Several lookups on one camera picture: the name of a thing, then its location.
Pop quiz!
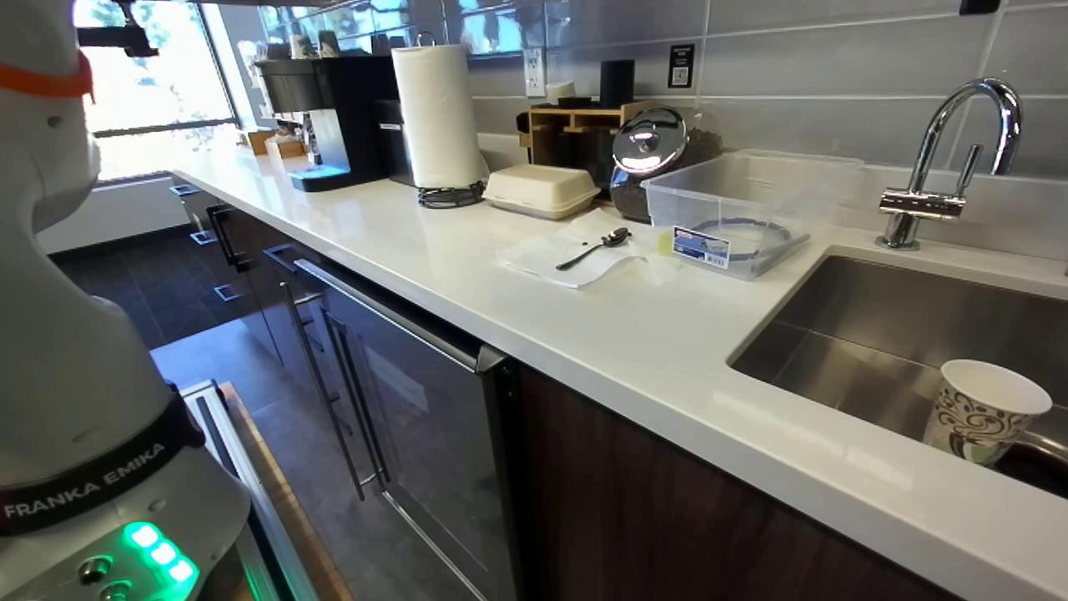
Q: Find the small chrome faucet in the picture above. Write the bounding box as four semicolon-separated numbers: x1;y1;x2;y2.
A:
873;78;1024;254

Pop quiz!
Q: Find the white paper napkin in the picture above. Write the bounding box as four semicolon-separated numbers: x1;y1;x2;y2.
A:
493;231;648;294

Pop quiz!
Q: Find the metal spoon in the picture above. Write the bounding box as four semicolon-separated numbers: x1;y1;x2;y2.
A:
554;223;635;275

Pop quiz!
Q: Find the cream takeout container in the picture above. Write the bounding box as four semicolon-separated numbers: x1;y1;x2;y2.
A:
479;160;604;223

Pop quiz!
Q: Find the blue white label packet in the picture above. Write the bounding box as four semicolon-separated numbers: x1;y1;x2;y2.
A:
666;223;742;275

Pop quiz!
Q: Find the dark dishwasher front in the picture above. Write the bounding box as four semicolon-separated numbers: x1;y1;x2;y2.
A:
290;256;513;601

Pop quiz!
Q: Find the wooden organizer box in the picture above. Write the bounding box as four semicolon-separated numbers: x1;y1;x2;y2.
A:
513;102;641;172

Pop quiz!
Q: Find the white paper towel roll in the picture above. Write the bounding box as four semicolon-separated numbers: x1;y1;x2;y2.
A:
390;43;490;195

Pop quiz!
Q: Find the small black device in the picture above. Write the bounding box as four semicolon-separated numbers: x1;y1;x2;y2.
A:
597;56;638;110

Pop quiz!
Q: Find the dark wood cabinet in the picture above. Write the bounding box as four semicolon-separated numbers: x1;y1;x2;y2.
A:
496;362;961;601

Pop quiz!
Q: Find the clear plastic container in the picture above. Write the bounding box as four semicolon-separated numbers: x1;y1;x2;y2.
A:
641;148;873;281

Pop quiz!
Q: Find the black coffee machine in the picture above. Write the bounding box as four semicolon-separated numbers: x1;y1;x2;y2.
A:
257;55;412;195

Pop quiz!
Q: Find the small brown box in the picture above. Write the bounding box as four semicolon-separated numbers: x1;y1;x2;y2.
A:
242;126;312;160

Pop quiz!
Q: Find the steel kitchen sink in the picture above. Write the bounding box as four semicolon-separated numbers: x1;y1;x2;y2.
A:
726;251;1068;501

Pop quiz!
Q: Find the bright window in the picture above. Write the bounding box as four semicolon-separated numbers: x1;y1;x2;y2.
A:
68;0;242;182

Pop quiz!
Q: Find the patterned paper cup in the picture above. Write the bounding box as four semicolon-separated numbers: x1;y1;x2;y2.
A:
920;359;1053;469

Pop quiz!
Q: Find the black wire towel holder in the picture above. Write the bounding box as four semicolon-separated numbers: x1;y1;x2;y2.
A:
412;177;490;215

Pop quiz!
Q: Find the white wall outlet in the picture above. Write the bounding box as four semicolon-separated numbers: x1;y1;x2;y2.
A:
520;43;549;102

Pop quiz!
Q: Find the black wall outlet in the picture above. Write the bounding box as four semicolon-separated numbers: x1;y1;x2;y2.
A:
664;39;697;93

